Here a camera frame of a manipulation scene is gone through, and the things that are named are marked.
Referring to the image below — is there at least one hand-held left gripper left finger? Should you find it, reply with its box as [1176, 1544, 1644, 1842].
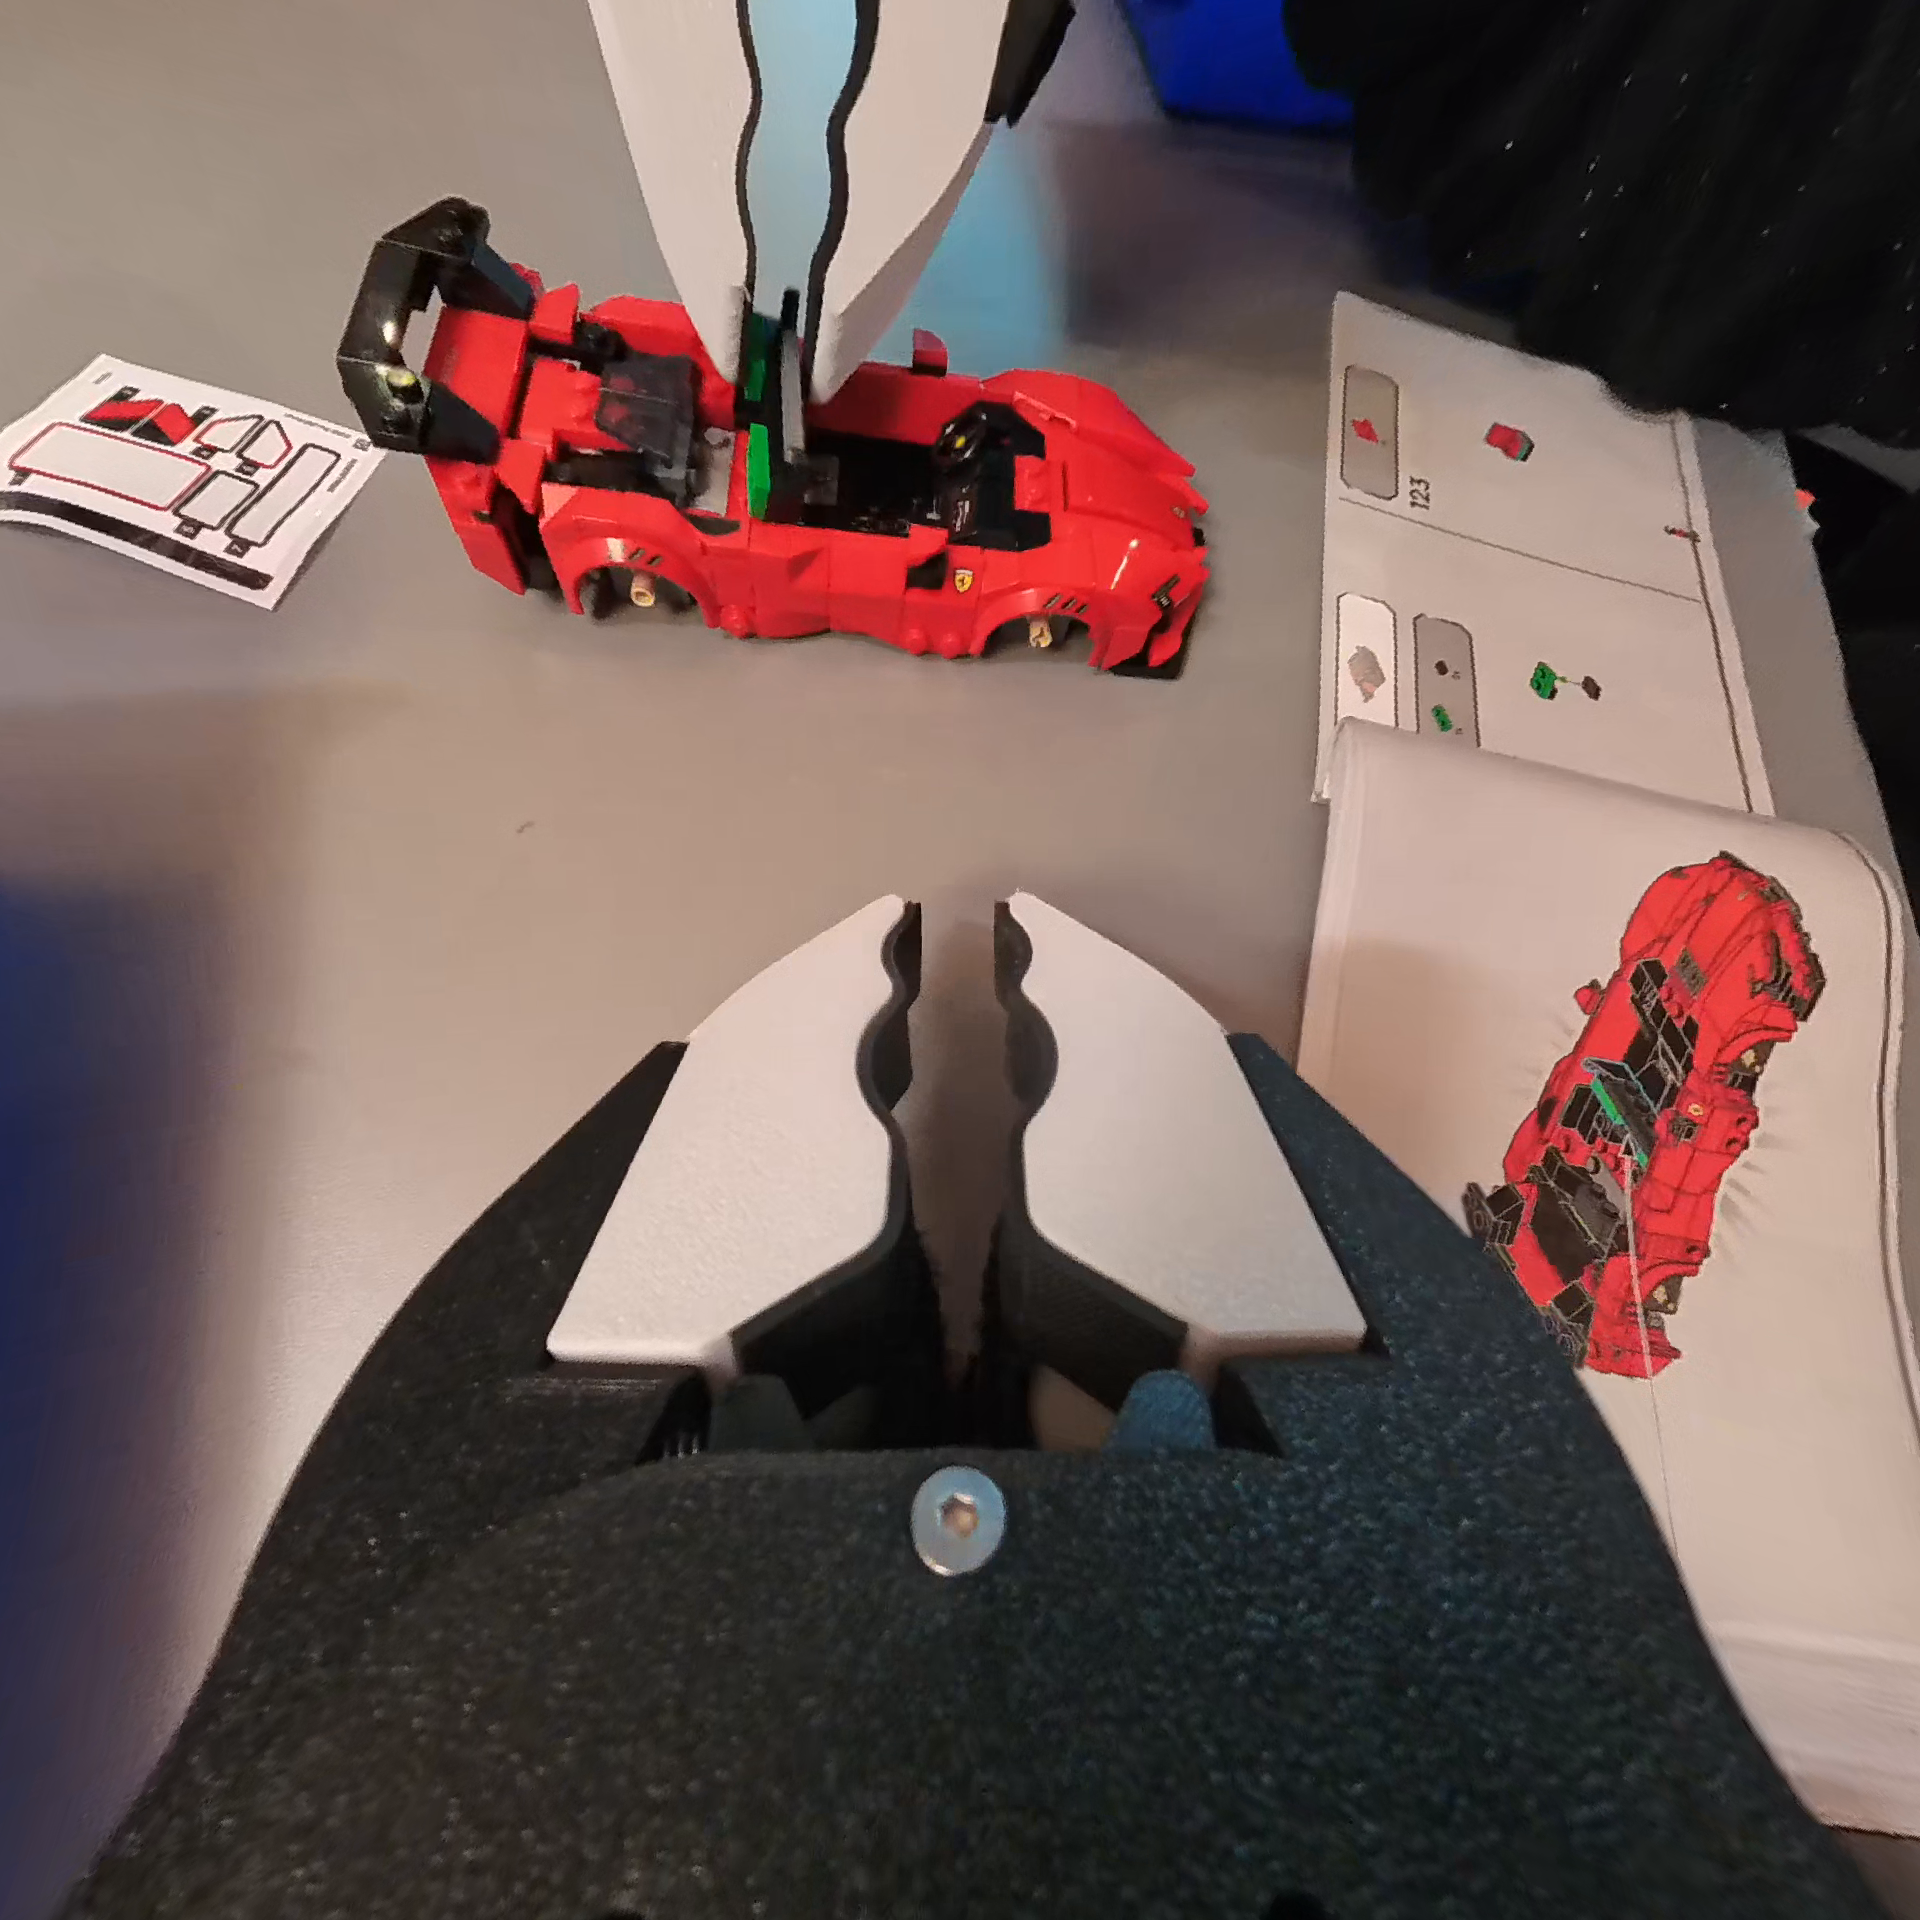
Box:
[546, 896, 920, 1376]

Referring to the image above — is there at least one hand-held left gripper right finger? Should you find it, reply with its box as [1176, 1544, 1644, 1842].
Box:
[990, 892, 1372, 1376]

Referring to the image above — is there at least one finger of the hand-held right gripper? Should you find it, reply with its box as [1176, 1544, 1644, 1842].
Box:
[799, 0, 1042, 406]
[584, 0, 772, 413]

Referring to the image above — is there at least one green and black lego piece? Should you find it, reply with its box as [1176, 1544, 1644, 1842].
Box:
[732, 291, 816, 523]

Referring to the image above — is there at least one red lego car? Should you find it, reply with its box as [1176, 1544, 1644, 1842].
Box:
[336, 197, 1215, 687]

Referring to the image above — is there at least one lego instruction booklet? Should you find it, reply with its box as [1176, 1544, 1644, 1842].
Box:
[1294, 291, 1920, 1842]

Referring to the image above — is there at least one lego sticker sheet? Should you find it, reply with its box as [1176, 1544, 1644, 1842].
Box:
[0, 349, 389, 610]

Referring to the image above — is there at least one blue plastic bin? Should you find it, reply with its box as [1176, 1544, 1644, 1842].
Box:
[1116, 0, 1357, 133]

